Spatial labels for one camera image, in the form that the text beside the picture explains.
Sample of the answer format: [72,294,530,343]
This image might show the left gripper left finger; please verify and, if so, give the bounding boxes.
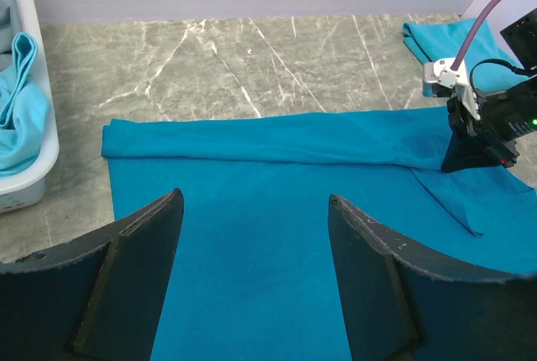
[1,189,184,360]

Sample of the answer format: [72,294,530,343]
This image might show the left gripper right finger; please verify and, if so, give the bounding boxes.
[328,195,536,360]

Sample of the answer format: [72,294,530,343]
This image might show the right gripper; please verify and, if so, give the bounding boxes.
[441,77,536,173]

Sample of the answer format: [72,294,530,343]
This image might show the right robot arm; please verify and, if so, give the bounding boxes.
[433,11,536,173]

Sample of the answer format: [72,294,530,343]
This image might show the folded blue t shirt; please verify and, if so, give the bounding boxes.
[402,19,527,93]

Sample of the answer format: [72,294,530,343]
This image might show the white laundry basket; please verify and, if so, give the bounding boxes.
[1,0,59,212]

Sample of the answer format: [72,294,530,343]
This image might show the light blue t shirt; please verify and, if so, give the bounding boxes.
[1,0,51,177]

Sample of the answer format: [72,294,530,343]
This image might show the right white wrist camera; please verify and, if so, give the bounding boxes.
[422,57,481,121]

